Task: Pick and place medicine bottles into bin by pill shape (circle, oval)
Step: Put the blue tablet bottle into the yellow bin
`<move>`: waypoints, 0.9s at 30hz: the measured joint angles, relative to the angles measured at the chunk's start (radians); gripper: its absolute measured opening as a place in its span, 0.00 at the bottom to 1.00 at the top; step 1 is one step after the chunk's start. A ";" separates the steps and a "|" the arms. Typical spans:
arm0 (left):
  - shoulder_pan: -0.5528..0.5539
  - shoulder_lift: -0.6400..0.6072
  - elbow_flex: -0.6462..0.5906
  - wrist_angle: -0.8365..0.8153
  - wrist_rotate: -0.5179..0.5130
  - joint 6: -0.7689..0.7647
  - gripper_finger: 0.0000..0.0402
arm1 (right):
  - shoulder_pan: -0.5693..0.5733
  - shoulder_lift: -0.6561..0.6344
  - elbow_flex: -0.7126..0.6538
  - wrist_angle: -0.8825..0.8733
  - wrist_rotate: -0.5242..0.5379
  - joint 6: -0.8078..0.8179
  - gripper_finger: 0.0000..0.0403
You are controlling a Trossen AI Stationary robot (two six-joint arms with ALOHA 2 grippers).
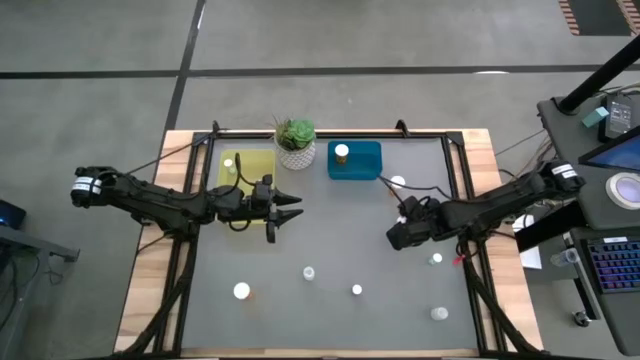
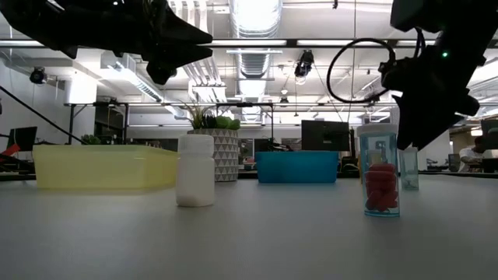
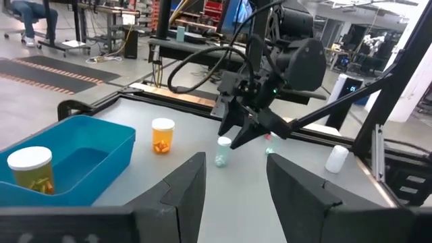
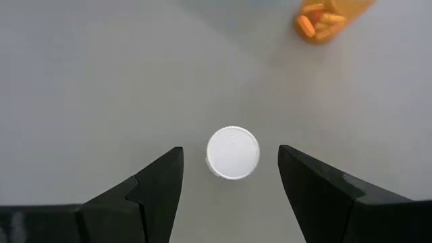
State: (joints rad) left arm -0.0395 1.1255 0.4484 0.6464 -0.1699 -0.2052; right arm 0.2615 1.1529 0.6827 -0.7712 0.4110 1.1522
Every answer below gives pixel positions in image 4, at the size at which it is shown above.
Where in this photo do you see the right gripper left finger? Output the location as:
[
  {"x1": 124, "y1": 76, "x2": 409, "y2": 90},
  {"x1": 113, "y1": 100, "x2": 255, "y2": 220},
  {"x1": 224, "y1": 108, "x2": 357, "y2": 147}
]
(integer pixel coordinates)
[{"x1": 77, "y1": 146, "x2": 185, "y2": 243}]

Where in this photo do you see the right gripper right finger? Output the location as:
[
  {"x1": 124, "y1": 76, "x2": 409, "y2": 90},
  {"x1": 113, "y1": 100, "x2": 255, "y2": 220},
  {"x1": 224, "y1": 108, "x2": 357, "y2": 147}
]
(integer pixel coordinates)
[{"x1": 277, "y1": 144, "x2": 419, "y2": 243}]

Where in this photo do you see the small white-capped pill bottle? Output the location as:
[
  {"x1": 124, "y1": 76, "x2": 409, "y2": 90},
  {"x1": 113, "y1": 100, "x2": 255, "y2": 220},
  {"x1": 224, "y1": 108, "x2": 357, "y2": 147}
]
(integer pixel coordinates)
[{"x1": 205, "y1": 125, "x2": 261, "y2": 181}]

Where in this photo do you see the orange pill bottle white cap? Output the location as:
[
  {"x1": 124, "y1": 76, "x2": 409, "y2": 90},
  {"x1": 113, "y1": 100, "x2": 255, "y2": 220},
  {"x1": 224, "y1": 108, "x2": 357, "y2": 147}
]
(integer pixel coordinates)
[{"x1": 293, "y1": 0, "x2": 376, "y2": 46}]

